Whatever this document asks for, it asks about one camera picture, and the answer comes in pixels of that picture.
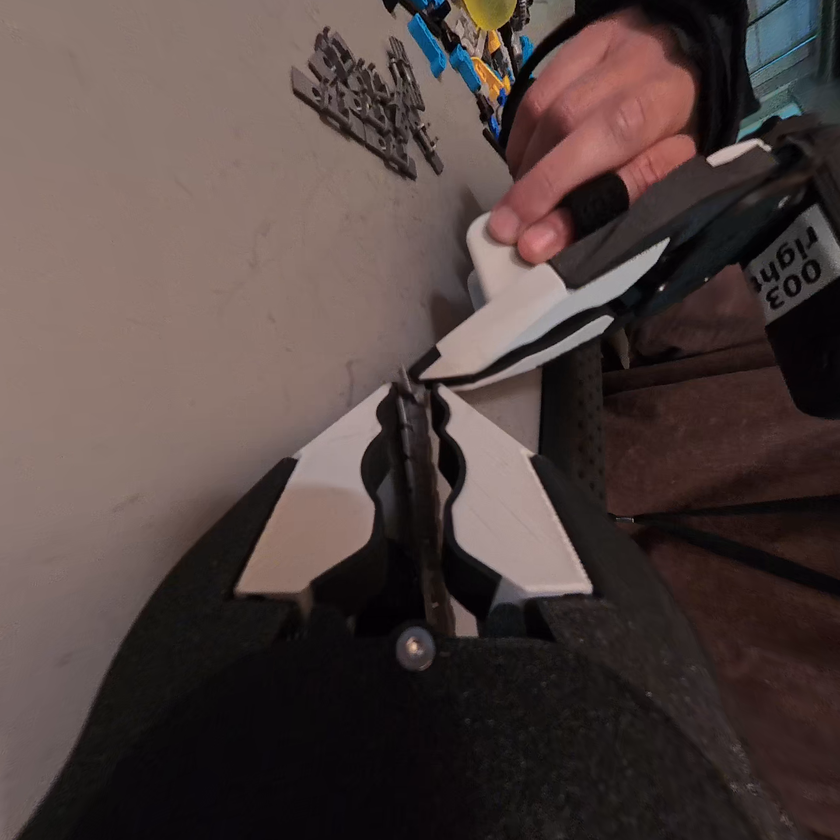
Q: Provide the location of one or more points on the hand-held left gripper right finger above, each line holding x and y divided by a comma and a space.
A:
518, 518

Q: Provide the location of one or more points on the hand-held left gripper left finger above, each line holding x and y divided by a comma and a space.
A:
308, 518

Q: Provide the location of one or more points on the grey desk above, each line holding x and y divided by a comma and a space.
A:
164, 295

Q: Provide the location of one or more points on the pile of grey links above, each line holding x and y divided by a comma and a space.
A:
367, 98

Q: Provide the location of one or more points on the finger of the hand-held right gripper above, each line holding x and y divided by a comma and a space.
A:
512, 328
558, 348

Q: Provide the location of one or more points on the yellow translucent ball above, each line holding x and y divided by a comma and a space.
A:
489, 12

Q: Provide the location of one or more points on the black perforated pad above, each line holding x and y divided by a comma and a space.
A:
577, 426

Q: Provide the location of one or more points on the person's right hand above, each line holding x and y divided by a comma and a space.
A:
590, 111

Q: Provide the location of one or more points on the pile of small building bricks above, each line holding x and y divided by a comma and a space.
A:
459, 52

